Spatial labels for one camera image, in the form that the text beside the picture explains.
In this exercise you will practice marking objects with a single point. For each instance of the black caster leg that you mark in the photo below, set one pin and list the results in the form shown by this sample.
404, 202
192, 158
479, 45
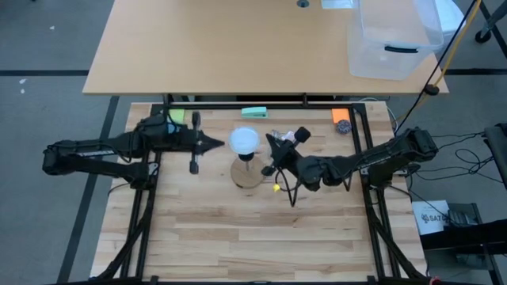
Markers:
483, 36

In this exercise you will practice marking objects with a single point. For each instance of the dark patterned ball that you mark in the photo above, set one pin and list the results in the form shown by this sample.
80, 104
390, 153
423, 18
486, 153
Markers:
343, 127

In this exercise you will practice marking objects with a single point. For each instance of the green sticky note pad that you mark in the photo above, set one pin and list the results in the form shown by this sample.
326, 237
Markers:
179, 115

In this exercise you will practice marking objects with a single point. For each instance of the dark grey floor box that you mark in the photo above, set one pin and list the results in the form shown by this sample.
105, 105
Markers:
461, 217

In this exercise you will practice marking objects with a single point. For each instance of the black frame bracket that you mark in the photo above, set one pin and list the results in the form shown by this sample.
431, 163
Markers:
305, 101
168, 101

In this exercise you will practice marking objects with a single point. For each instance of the black seat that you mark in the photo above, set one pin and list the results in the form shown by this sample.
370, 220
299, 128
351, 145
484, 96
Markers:
499, 154

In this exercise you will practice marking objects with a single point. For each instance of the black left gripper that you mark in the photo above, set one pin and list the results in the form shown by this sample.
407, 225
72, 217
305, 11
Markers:
182, 138

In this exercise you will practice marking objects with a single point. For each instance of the yellow pole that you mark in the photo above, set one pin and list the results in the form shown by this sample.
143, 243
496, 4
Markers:
450, 55

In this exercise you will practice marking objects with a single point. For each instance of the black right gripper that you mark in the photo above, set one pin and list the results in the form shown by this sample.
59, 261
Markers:
291, 158

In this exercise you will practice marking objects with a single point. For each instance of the black aluminium table frame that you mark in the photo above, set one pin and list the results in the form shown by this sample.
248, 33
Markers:
218, 106

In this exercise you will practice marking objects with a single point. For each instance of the orange sticky note pad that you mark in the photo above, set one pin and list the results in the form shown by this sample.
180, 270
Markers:
340, 115

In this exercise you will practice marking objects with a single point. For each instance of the blue patterned ball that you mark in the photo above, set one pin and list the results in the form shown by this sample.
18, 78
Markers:
171, 128

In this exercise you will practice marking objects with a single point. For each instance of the mint green stapler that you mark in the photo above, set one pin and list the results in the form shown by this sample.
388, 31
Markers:
254, 112

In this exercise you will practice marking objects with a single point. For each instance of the round wooden lamp base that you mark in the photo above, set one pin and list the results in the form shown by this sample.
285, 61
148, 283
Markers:
247, 178

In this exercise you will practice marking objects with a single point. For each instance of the round desk grommet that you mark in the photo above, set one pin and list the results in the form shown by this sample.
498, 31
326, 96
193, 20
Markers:
303, 3

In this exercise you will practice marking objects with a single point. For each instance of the clear plastic storage bin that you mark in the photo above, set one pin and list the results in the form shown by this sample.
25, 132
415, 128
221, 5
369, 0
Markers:
380, 47

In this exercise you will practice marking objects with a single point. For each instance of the white printed cardboard box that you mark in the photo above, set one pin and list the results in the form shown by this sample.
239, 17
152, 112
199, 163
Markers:
429, 217

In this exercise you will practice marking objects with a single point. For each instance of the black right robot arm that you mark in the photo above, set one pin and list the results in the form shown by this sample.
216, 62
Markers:
388, 152

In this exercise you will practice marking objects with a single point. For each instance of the black equipment cart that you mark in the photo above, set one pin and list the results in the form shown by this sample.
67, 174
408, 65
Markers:
467, 237

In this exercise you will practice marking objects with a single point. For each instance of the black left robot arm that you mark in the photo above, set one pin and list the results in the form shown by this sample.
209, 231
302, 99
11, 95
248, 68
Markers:
99, 168

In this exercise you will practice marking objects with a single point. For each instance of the white desk label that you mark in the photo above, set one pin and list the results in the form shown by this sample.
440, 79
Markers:
336, 4

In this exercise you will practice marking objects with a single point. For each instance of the light wooden desk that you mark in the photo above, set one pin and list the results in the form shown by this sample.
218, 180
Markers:
218, 47

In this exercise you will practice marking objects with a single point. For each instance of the white flood light bulb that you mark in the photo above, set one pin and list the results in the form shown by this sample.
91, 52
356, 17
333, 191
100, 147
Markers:
244, 140

